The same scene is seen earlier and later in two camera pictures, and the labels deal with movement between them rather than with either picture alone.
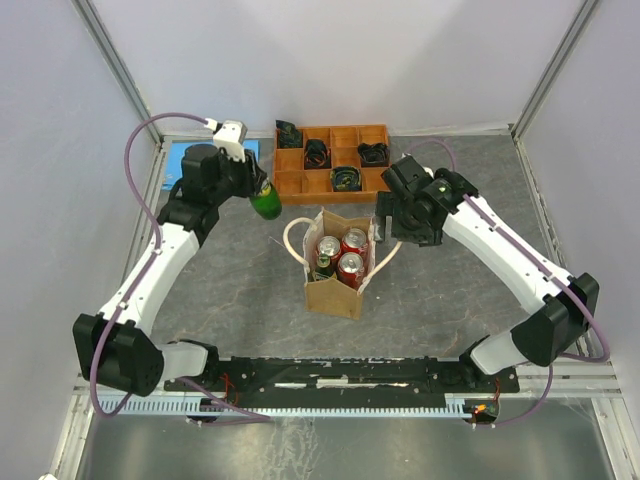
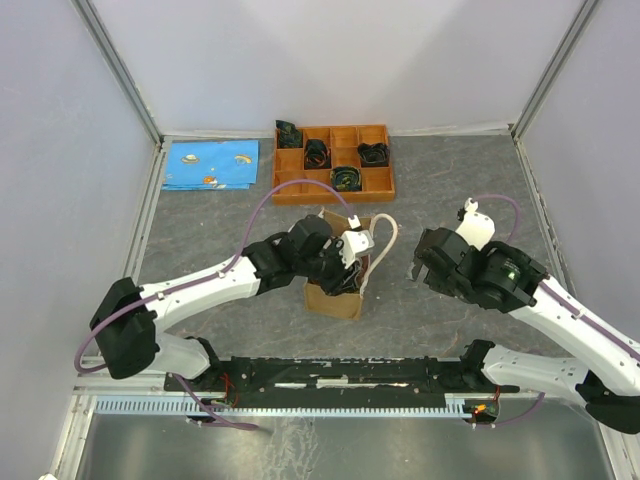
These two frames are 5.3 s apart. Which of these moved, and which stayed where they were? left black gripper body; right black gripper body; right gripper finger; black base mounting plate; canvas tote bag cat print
Moved: left black gripper body; right black gripper body; right gripper finger
Stayed: black base mounting plate; canvas tote bag cat print
